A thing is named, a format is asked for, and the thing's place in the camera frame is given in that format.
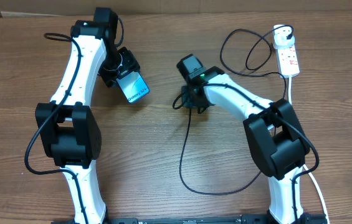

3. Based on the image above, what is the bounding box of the white power strip cord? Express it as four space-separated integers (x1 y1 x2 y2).
287 76 330 224

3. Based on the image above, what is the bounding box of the white power strip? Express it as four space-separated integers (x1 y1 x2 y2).
275 44 300 78

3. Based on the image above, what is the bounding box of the cardboard panel at back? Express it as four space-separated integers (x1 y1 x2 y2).
0 0 352 16

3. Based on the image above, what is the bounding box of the white charger plug adapter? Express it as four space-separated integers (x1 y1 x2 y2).
272 24 295 50

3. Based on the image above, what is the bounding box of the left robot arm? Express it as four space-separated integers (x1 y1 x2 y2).
24 7 150 223

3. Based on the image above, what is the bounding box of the Samsung Galaxy smartphone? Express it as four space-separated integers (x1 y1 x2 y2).
117 72 150 103

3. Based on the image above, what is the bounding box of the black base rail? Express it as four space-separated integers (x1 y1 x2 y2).
52 213 328 224

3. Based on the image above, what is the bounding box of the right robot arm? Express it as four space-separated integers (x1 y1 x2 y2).
176 54 310 223

